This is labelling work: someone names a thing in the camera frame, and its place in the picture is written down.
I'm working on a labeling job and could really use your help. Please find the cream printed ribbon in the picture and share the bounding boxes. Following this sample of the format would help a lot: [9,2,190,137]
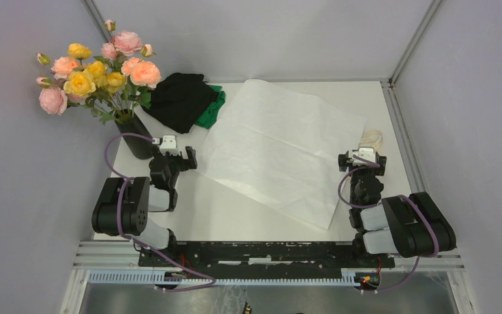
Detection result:
[358,130,384,151]

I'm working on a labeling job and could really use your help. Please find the white paper bouquet wrap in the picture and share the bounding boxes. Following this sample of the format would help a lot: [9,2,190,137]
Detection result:
[197,79,366,228]

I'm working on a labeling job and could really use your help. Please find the peach rose stem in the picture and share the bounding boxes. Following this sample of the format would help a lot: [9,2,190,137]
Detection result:
[37,53,81,80]
[121,44,161,109]

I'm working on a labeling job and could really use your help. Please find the yellow rose stem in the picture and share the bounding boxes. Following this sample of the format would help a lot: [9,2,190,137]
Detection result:
[63,43,127,124]

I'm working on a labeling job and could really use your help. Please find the pink rose stem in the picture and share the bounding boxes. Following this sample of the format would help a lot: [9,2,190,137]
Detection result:
[101,20,144,60]

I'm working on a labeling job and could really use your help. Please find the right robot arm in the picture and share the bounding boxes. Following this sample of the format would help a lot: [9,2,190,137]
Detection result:
[338,147,457,267]

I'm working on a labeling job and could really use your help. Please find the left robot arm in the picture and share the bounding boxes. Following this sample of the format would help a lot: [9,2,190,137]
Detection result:
[91,146,197,267]

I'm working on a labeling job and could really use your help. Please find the black cylindrical vase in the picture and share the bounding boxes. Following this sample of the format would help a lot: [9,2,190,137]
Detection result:
[114,111,155,160]

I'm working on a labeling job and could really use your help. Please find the pink roses in vase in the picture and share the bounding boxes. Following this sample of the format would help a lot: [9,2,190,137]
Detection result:
[36,77,91,115]

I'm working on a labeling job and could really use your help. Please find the green cloth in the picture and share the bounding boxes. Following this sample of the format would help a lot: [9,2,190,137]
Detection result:
[194,85,226,130]

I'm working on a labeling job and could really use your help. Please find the black cloth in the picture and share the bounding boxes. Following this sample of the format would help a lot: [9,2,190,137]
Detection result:
[143,73,220,134]

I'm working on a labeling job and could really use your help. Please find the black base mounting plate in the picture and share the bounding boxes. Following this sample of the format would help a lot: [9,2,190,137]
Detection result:
[137,241,395,281]

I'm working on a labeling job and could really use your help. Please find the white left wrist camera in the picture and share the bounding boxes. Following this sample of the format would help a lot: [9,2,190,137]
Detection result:
[152,135,181,156]

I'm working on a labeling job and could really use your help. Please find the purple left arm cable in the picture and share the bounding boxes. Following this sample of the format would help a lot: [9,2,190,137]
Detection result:
[103,132,219,293]

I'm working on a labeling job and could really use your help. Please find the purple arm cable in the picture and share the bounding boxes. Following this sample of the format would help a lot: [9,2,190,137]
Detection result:
[103,132,219,293]
[337,154,441,294]

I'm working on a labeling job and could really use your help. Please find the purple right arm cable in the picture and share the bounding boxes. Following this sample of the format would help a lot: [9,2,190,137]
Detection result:
[337,154,441,294]

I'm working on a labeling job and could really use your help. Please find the white slotted cable duct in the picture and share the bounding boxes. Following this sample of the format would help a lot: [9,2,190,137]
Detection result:
[87,270,362,287]

